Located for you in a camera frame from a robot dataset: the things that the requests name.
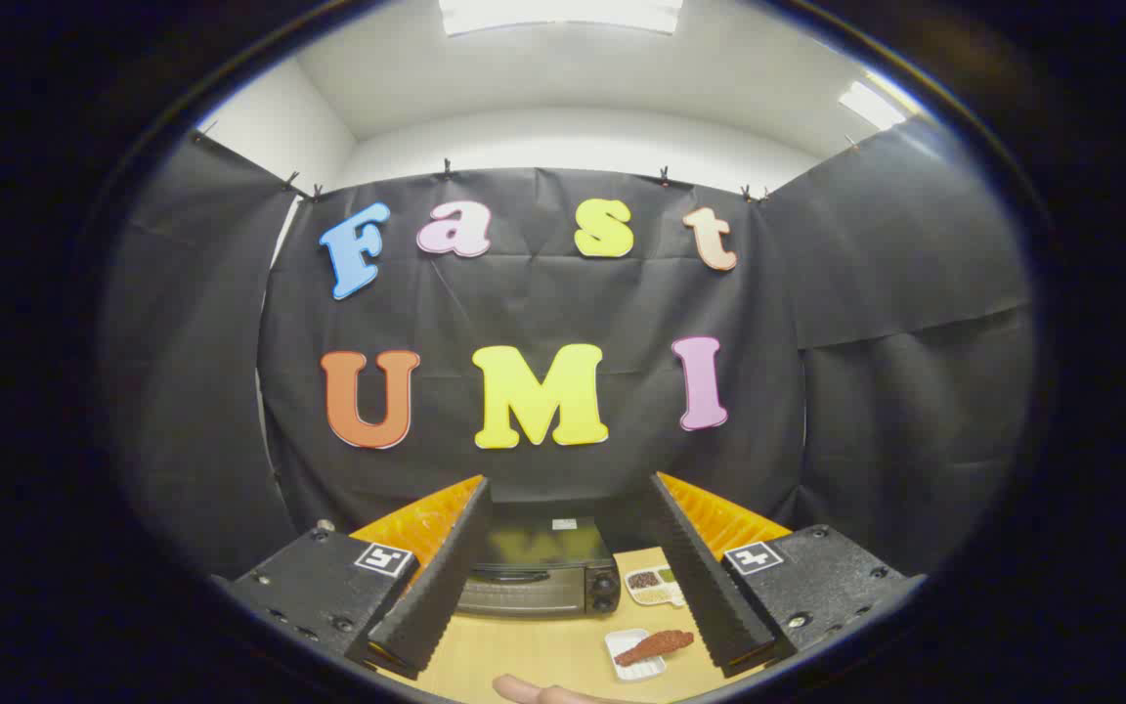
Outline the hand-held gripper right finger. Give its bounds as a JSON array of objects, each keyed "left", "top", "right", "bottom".
[{"left": 646, "top": 472, "right": 926, "bottom": 678}]

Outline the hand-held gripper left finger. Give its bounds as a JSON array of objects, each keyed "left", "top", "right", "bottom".
[{"left": 214, "top": 475, "right": 494, "bottom": 682}]

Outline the brown chicken drumstick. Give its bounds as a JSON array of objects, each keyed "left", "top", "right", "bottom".
[{"left": 614, "top": 630, "right": 695, "bottom": 669}]

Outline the black toaster oven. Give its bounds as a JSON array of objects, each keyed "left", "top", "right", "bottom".
[{"left": 455, "top": 516, "right": 623, "bottom": 619}]

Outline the white divided spice dish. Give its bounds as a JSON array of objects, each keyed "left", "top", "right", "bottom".
[{"left": 625, "top": 565, "right": 686, "bottom": 608}]

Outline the white foam tray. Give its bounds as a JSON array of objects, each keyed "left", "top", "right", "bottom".
[{"left": 605, "top": 629, "right": 668, "bottom": 682}]

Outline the small ceiling light panel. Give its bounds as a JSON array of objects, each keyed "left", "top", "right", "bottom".
[{"left": 838, "top": 80, "right": 906, "bottom": 131}]

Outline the large ceiling light panel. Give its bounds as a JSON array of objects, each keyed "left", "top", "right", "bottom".
[{"left": 438, "top": 0, "right": 683, "bottom": 37}]

